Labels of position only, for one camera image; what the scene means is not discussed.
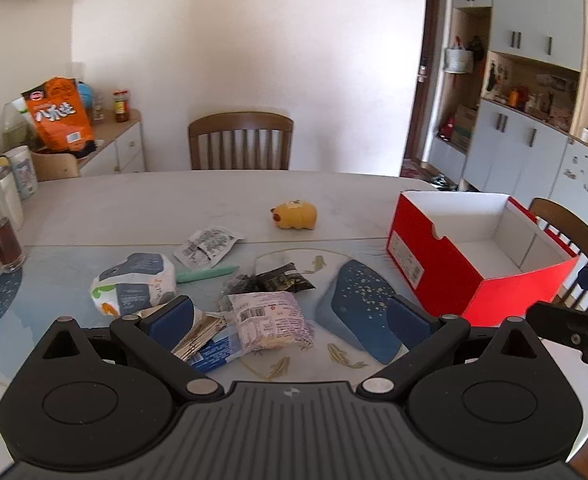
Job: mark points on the black snack packet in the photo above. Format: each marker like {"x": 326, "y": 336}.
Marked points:
{"x": 279, "y": 280}

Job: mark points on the light wooden box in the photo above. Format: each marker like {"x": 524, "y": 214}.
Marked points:
{"x": 56, "y": 167}

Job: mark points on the red sauce jar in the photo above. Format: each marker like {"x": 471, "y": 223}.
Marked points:
{"x": 121, "y": 107}

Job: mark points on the white canister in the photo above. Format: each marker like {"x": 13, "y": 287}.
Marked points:
{"x": 13, "y": 195}

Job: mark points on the blue globe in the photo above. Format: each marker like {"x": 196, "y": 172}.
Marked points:
{"x": 86, "y": 100}

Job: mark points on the dark brown door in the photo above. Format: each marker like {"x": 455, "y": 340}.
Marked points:
{"x": 424, "y": 30}

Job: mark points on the dark sneaker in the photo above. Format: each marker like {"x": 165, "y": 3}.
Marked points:
{"x": 444, "y": 182}

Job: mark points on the white desktop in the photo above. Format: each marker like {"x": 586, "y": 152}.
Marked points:
{"x": 148, "y": 200}

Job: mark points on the printed white mug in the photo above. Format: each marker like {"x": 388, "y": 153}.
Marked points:
{"x": 23, "y": 172}

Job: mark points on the red cardboard box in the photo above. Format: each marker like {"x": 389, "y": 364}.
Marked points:
{"x": 434, "y": 260}

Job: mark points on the white grey tissue pack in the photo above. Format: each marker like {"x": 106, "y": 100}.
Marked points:
{"x": 133, "y": 280}

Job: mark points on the orange snack bag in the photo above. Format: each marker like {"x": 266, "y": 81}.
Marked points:
{"x": 61, "y": 115}

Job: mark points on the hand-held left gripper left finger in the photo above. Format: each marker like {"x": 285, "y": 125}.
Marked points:
{"x": 171, "y": 317}

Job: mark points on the white barcode sachet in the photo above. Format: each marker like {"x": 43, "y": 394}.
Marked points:
{"x": 208, "y": 245}

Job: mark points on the orange bottle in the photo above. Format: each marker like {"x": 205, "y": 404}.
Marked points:
{"x": 514, "y": 96}

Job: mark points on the glass jar dark liquid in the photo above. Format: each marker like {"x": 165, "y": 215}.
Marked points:
{"x": 1, "y": 230}

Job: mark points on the silver foil packet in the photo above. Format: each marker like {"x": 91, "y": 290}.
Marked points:
{"x": 201, "y": 332}

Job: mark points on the yellow toy pig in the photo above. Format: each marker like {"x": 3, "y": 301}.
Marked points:
{"x": 296, "y": 215}

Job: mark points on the red toy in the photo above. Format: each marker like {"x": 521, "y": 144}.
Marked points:
{"x": 447, "y": 130}

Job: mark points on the pink white barcode packet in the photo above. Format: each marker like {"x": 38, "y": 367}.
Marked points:
{"x": 269, "y": 320}

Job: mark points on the clear plastic bag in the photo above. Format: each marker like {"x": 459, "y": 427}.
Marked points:
{"x": 16, "y": 120}

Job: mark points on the wooden chair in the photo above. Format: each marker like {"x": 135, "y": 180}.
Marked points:
{"x": 569, "y": 225}
{"x": 241, "y": 135}

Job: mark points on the blue white small carton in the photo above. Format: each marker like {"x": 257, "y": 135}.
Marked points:
{"x": 216, "y": 352}

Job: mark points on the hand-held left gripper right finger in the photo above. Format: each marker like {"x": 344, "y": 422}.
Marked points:
{"x": 409, "y": 321}

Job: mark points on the hanging tote bag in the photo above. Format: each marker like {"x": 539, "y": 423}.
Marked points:
{"x": 458, "y": 57}

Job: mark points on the white drawer sideboard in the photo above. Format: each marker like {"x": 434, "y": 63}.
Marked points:
{"x": 121, "y": 150}

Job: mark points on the silver door lock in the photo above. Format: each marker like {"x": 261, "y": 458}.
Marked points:
{"x": 423, "y": 70}

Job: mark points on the patterned rug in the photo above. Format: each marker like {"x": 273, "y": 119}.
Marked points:
{"x": 414, "y": 167}

